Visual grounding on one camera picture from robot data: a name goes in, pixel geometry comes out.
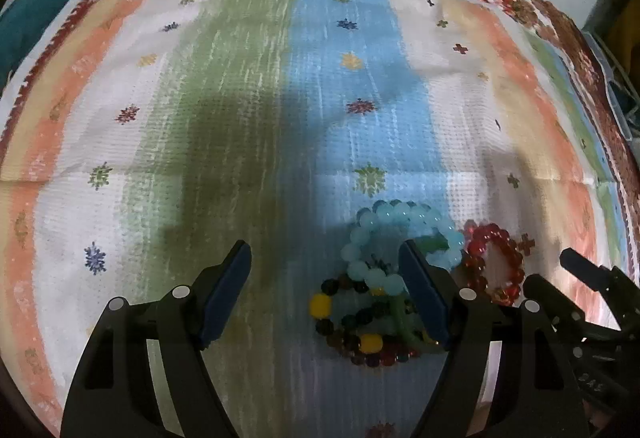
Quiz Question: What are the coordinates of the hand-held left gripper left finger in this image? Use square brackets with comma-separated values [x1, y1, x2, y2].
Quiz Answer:
[60, 241, 252, 438]

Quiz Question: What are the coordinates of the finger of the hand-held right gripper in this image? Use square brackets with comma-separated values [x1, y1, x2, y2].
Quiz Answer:
[523, 273, 622, 345]
[559, 247, 640, 320]

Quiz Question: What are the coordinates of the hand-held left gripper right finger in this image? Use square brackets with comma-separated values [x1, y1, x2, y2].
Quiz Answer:
[398, 239, 587, 438]

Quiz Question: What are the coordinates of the red bead bracelet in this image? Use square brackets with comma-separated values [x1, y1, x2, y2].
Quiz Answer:
[462, 220, 526, 307]

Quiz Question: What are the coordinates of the dark red small-bead bracelet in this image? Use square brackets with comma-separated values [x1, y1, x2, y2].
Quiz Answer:
[350, 339, 426, 368]

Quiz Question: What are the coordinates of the light blue bead bracelet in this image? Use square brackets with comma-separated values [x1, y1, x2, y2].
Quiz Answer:
[340, 200, 466, 297]

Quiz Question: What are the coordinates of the dark bracelet with yellow beads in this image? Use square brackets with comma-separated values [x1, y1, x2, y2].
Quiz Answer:
[308, 268, 426, 366]

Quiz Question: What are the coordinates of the striped printed blanket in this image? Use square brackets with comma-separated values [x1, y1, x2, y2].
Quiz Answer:
[0, 0, 640, 438]

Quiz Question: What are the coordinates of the white cable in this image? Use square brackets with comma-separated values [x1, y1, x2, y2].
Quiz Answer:
[584, 29, 640, 139]

